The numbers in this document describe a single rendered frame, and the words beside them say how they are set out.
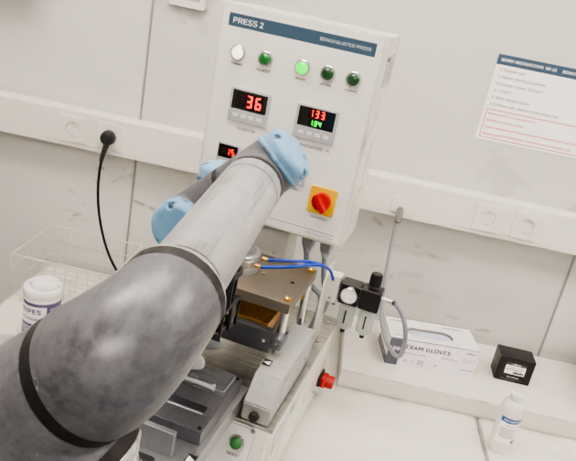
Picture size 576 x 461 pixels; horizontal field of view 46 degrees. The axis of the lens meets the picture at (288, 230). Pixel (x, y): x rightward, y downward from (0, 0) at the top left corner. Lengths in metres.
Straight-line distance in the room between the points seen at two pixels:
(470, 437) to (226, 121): 0.89
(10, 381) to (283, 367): 0.72
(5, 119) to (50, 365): 1.47
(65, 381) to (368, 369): 1.22
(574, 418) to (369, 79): 0.97
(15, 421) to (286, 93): 0.90
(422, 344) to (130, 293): 1.24
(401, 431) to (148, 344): 1.12
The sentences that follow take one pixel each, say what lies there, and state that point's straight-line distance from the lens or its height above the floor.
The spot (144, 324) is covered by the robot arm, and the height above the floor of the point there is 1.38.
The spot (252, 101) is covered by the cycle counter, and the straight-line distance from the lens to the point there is 1.33.
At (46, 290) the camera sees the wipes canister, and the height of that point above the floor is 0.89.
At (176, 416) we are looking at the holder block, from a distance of 1.06.
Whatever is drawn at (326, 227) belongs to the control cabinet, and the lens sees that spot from 1.34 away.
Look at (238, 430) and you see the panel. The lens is 1.19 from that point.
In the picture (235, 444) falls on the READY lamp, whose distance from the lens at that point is 1.18.
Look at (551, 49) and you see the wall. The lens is 1.78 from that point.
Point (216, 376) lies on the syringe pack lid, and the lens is 1.14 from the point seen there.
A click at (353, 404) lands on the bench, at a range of 1.61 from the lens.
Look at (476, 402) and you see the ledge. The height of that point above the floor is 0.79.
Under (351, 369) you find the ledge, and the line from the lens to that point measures 1.65.
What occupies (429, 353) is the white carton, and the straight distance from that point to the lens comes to 1.72.
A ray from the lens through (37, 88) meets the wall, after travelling 1.95.
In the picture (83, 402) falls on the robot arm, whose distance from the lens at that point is 0.52.
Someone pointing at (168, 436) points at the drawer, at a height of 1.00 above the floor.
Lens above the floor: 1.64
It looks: 21 degrees down
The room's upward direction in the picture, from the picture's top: 11 degrees clockwise
